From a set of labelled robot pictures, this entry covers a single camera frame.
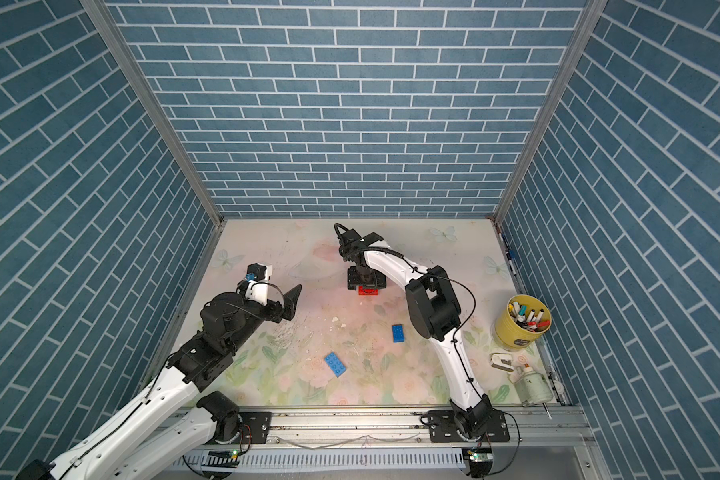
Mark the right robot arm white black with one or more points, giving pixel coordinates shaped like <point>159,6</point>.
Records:
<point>434,312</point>

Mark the yellow cup with markers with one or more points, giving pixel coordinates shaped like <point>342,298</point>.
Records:
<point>523,321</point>

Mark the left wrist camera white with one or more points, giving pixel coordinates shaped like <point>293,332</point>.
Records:
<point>256,281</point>

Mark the aluminium front rail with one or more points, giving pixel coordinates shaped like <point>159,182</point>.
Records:
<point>384,437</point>

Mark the white clip on table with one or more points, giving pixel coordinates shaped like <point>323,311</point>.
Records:
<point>502,361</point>

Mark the red lego brick horizontal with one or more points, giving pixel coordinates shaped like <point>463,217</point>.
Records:
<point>362,291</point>

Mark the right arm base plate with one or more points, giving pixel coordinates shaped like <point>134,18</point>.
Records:
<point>442,428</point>

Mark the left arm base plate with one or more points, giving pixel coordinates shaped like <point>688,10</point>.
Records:
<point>243,429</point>

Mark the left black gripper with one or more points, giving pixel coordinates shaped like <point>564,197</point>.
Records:
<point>288,307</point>

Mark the small blue lego brick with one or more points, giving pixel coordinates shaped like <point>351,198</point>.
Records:
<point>398,333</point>

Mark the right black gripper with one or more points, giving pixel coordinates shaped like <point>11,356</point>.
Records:
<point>353,281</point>

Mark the long blue lego brick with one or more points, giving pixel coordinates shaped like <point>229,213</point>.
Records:
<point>335,364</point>

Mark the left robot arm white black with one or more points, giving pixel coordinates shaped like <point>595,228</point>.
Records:
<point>175,413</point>

